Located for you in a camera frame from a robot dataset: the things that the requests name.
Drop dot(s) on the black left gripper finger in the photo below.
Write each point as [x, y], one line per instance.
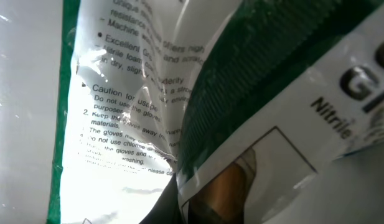
[166, 209]

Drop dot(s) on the green white package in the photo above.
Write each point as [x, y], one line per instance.
[244, 101]

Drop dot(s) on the grey plastic shopping basket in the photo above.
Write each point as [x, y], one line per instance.
[30, 41]

